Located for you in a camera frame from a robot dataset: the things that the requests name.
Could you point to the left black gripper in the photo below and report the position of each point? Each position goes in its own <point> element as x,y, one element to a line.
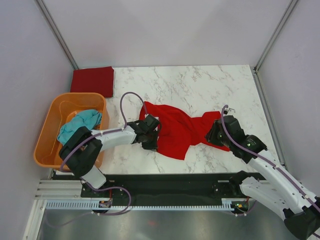
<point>153,146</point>

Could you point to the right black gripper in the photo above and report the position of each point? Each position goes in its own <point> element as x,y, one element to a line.
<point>210,135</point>

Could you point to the bright red t shirt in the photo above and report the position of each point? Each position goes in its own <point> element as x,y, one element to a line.
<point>179,131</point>

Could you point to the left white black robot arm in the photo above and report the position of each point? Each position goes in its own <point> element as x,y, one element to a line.
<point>81,151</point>

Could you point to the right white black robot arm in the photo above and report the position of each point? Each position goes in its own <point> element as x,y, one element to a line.
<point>298,207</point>

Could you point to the teal t shirt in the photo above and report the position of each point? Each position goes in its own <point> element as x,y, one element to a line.
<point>89,118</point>

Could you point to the folded dark red t shirt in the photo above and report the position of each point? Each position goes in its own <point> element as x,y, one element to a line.
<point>94,80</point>

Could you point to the orange plastic basket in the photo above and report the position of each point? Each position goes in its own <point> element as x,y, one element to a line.
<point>62,110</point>

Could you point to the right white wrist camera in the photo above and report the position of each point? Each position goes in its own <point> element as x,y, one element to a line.
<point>228,111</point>

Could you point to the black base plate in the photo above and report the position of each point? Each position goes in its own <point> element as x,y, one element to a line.
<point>171,189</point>

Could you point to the white slotted cable duct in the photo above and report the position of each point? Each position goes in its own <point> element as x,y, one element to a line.
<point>97,205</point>

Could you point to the left aluminium frame post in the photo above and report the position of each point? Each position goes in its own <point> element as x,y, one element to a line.
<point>56,32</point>

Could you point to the aluminium frame post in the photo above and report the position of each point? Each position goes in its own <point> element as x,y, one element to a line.
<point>276,33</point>
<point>56,32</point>

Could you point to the right aluminium frame post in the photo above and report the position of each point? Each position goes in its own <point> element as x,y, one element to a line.
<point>276,33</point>

